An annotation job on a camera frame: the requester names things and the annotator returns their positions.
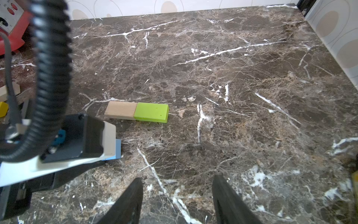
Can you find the light blue rectangular block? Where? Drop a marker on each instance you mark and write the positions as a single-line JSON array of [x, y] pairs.
[[117, 151]]

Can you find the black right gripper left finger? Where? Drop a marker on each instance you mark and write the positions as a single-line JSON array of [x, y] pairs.
[[127, 208]]

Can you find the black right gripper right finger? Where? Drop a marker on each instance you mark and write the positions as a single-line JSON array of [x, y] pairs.
[[229, 207]]

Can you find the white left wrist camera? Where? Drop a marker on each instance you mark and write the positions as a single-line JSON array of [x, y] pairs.
[[87, 140]]

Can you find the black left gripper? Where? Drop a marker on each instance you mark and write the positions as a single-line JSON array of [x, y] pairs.
[[16, 198]]

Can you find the black corner frame post right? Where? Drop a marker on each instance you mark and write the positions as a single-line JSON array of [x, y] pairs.
[[305, 5]]

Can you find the red polka dot toy toaster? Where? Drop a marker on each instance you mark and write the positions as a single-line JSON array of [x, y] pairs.
[[15, 19]]

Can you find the yellow rectangular block upper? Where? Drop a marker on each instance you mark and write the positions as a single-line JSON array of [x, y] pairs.
[[4, 107]]

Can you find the natural wood rectangular block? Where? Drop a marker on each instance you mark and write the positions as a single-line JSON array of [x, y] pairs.
[[120, 110]]

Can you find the green rectangular block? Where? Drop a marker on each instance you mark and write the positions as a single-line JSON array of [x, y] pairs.
[[152, 112]]

